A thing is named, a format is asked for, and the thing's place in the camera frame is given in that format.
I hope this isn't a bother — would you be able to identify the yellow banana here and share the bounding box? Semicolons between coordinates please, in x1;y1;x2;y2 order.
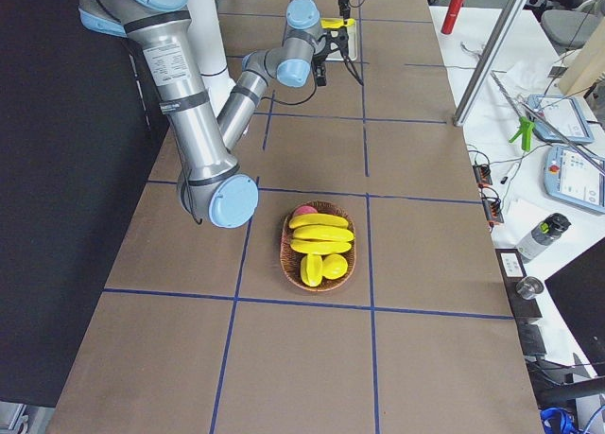
288;213;349;229
290;225;354;255

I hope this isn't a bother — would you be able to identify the pink apple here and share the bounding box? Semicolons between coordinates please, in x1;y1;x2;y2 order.
292;205;318;217

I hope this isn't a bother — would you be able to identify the yellow lemon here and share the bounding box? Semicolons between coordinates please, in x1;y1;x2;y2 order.
322;253;349;280

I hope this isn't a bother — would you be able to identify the small metal cup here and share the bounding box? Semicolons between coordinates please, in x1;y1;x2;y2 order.
514;276;545;301

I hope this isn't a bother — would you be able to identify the black power strip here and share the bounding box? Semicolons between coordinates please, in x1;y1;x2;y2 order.
472;164;504;230

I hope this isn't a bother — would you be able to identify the yellow star fruit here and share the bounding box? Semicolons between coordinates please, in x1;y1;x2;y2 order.
301;254;323;287

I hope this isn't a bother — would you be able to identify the red cylinder bottle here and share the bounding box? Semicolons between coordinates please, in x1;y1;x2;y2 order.
441;0;464;35

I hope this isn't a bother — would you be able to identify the clear water bottle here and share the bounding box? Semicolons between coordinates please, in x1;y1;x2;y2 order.
516;213;571;263

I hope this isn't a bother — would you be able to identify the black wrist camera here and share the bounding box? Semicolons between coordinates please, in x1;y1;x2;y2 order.
325;27;355;61

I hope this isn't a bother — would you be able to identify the green handled reacher grabber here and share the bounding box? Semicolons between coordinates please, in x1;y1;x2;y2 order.
491;72;605;175

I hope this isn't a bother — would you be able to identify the brown wicker basket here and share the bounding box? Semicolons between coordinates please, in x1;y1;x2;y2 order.
280;200;356;292

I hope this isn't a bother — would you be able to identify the white bear print tray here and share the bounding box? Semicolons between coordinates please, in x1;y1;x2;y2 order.
320;18;358;61

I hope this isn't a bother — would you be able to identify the teach pendant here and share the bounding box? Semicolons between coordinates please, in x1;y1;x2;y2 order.
544;146;604;215
527;95;595;145

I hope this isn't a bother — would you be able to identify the teach pendant far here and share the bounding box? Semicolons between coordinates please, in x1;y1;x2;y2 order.
527;95;595;145

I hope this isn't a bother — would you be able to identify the aluminium frame post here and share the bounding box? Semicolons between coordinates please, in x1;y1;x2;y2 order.
453;0;527;127

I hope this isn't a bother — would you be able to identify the teach pendant near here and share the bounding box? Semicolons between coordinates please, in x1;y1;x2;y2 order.
544;146;604;215

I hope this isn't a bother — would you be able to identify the yellow banana middle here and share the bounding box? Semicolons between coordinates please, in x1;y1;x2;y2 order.
290;225;354;255

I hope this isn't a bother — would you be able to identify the yellow banana front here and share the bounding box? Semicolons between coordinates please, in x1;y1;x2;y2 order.
288;213;349;229

